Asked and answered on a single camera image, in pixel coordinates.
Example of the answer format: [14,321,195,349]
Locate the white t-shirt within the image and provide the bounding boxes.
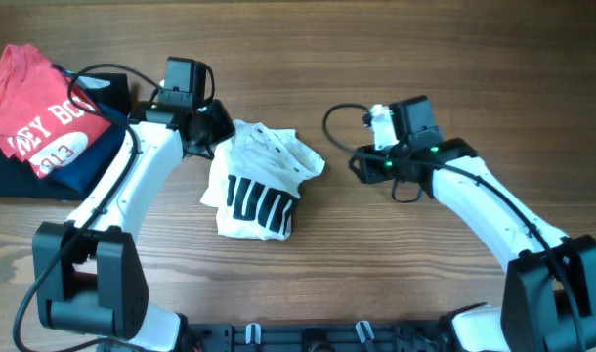
[201,120,325,241]

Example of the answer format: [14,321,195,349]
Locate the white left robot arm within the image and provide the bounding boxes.
[13,57,234,351]

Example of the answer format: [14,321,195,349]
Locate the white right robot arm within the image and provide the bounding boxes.
[349,96,596,351]

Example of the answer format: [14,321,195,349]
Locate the blue folded t-shirt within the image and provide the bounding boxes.
[0,64,133,194]

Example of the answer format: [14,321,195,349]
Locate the red printed t-shirt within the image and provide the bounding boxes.
[0,44,110,178]

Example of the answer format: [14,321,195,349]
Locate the black folded t-shirt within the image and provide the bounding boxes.
[0,72,133,201]

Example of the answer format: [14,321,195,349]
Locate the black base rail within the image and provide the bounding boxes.
[191,320,457,352]

